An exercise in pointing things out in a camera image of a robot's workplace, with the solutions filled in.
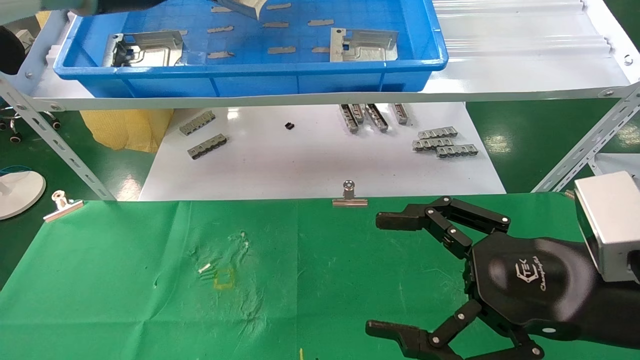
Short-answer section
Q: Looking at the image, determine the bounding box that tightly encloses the green table cloth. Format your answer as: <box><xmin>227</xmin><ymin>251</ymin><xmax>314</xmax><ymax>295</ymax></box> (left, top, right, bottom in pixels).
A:
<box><xmin>0</xmin><ymin>194</ymin><xmax>640</xmax><ymax>360</ymax></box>

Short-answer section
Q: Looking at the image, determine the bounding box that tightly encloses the black chair back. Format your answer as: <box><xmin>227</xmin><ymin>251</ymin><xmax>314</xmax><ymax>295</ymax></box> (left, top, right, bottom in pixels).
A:
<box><xmin>0</xmin><ymin>25</ymin><xmax>27</xmax><ymax>76</ymax></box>

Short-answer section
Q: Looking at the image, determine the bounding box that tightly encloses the white shelf board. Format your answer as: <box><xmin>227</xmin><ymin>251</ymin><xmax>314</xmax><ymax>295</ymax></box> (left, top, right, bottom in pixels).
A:
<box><xmin>27</xmin><ymin>0</ymin><xmax>640</xmax><ymax>112</ymax></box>

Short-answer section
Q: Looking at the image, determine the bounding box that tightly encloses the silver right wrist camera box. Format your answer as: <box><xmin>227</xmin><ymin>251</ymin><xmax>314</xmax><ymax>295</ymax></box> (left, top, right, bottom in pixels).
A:
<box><xmin>574</xmin><ymin>171</ymin><xmax>640</xmax><ymax>284</ymax></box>

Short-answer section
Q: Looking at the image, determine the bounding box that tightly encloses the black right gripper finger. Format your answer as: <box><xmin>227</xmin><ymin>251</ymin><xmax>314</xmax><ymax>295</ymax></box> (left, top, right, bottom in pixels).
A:
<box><xmin>375</xmin><ymin>196</ymin><xmax>511</xmax><ymax>260</ymax></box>
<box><xmin>365</xmin><ymin>299</ymin><xmax>545</xmax><ymax>360</ymax></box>

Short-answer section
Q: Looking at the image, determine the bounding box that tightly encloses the perforated white rack strut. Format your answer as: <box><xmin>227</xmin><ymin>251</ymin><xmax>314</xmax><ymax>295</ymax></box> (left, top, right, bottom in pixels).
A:
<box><xmin>0</xmin><ymin>72</ymin><xmax>117</xmax><ymax>202</ymax></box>
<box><xmin>531</xmin><ymin>82</ymin><xmax>640</xmax><ymax>194</ymax></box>

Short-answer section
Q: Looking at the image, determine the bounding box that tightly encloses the black office chair base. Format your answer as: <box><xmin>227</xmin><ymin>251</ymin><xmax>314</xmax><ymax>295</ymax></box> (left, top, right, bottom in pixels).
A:
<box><xmin>0</xmin><ymin>97</ymin><xmax>63</xmax><ymax>145</ymax></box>

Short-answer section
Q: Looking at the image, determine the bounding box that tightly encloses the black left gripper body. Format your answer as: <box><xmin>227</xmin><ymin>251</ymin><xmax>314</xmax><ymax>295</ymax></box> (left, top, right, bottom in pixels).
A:
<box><xmin>95</xmin><ymin>0</ymin><xmax>166</xmax><ymax>15</ymax></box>

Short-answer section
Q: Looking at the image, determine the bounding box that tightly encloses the translucent corrugated plastic sheet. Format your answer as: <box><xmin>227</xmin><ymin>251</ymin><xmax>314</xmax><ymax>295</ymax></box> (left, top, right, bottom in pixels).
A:
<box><xmin>430</xmin><ymin>0</ymin><xmax>614</xmax><ymax>59</ymax></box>

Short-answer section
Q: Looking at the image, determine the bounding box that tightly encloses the small grey box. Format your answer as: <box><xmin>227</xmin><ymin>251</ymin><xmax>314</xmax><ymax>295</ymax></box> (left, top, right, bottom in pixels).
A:
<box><xmin>16</xmin><ymin>29</ymin><xmax>36</xmax><ymax>53</ymax></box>

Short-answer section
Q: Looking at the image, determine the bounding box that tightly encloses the blue plastic tray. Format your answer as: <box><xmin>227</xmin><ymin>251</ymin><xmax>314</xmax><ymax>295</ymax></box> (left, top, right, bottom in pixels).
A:
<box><xmin>54</xmin><ymin>0</ymin><xmax>449</xmax><ymax>99</ymax></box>

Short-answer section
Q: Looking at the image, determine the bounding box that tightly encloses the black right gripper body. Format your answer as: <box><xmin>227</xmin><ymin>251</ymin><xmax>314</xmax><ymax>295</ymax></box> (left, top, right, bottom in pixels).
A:
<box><xmin>463</xmin><ymin>232</ymin><xmax>600</xmax><ymax>342</ymax></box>

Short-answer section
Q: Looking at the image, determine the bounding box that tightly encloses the white round stand base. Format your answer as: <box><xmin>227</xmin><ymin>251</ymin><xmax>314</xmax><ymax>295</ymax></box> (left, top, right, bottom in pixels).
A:
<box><xmin>0</xmin><ymin>170</ymin><xmax>47</xmax><ymax>221</ymax></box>

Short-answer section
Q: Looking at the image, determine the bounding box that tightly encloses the white panel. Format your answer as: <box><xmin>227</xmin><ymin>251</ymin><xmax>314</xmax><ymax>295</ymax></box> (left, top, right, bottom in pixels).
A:
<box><xmin>594</xmin><ymin>153</ymin><xmax>640</xmax><ymax>177</ymax></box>

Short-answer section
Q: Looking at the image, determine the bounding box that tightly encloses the bent sheet metal bracket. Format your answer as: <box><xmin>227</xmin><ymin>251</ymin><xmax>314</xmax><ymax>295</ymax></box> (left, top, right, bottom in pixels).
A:
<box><xmin>102</xmin><ymin>31</ymin><xmax>185</xmax><ymax>68</ymax></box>
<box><xmin>330</xmin><ymin>28</ymin><xmax>400</xmax><ymax>63</ymax></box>
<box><xmin>216</xmin><ymin>0</ymin><xmax>267</xmax><ymax>21</ymax></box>

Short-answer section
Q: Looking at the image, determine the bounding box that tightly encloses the silver binder clip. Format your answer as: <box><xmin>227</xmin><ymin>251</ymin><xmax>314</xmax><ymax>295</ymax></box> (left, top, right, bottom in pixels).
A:
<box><xmin>43</xmin><ymin>190</ymin><xmax>84</xmax><ymax>223</ymax></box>
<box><xmin>332</xmin><ymin>180</ymin><xmax>369</xmax><ymax>208</ymax></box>

